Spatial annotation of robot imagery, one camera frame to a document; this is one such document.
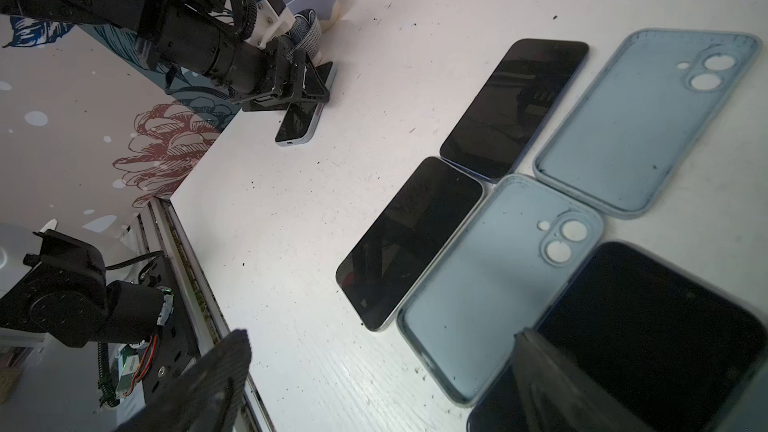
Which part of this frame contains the light blue phone case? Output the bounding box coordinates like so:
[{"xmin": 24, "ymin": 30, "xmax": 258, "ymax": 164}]
[{"xmin": 397, "ymin": 174, "xmax": 604, "ymax": 406}]

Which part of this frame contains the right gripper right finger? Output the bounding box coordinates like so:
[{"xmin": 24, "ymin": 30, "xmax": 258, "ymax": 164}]
[{"xmin": 512, "ymin": 328, "xmax": 652, "ymax": 431}]

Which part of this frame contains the aluminium front rail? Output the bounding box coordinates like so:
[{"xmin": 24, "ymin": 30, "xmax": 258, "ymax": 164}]
[{"xmin": 134, "ymin": 196, "xmax": 277, "ymax": 432}]

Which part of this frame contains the dark grey flower dish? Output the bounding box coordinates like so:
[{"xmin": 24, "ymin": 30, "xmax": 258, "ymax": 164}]
[{"xmin": 290, "ymin": 8, "xmax": 322, "ymax": 66}]

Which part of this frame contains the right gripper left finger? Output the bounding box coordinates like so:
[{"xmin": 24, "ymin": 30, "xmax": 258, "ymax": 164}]
[{"xmin": 117, "ymin": 329, "xmax": 251, "ymax": 432}]

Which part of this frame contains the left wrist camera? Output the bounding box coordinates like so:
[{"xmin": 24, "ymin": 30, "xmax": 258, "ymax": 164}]
[{"xmin": 246, "ymin": 0, "xmax": 295, "ymax": 49}]

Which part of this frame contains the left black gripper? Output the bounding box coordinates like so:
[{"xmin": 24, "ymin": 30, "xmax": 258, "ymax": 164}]
[{"xmin": 228, "ymin": 38, "xmax": 330, "ymax": 111}]

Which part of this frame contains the black phone from case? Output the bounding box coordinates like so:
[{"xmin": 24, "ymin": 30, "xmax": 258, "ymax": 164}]
[{"xmin": 335, "ymin": 157, "xmax": 484, "ymax": 332}]

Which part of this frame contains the black uncased phone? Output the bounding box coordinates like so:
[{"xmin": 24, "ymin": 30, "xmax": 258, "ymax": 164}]
[
  {"xmin": 440, "ymin": 38, "xmax": 590, "ymax": 182},
  {"xmin": 467, "ymin": 242, "xmax": 767, "ymax": 431}
]

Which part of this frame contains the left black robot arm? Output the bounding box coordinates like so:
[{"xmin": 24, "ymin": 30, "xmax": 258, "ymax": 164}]
[{"xmin": 1, "ymin": 0, "xmax": 330, "ymax": 111}]

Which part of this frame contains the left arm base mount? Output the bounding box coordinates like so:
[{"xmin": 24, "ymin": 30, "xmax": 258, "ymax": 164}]
[{"xmin": 1, "ymin": 230, "xmax": 200, "ymax": 408}]

